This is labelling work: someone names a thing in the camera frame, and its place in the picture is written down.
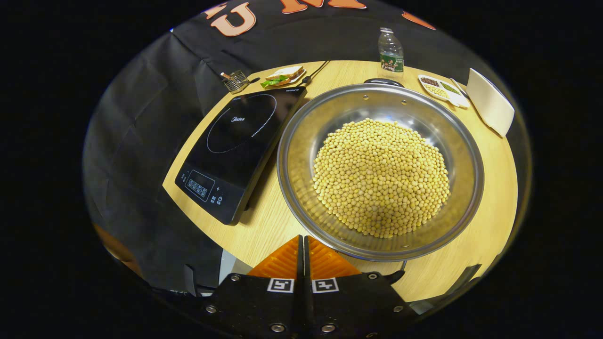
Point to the black backdrop cloth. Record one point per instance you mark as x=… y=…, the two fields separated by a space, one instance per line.
x=141 y=141

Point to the white divided plate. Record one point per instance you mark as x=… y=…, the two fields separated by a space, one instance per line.
x=454 y=99

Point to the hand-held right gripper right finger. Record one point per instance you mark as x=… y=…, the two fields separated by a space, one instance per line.
x=353 y=301

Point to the pile of soybeans in pot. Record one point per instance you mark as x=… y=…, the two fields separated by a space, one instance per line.
x=381 y=179

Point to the white toaster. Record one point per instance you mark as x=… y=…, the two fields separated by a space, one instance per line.
x=490 y=103

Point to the clear plastic water bottle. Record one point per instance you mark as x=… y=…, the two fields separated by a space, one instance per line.
x=391 y=52

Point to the black induction cooktop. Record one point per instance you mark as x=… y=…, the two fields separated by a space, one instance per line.
x=235 y=155

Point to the portion of dark red beans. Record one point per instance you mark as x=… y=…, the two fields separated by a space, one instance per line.
x=429 y=81

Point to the portion of green mung beans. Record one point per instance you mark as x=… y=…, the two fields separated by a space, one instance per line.
x=450 y=87

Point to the sandwich on small plate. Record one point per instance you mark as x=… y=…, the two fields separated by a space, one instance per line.
x=285 y=75

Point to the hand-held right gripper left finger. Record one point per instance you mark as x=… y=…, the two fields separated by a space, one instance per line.
x=264 y=306

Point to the small portion of soybeans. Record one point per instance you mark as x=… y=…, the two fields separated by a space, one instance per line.
x=435 y=91

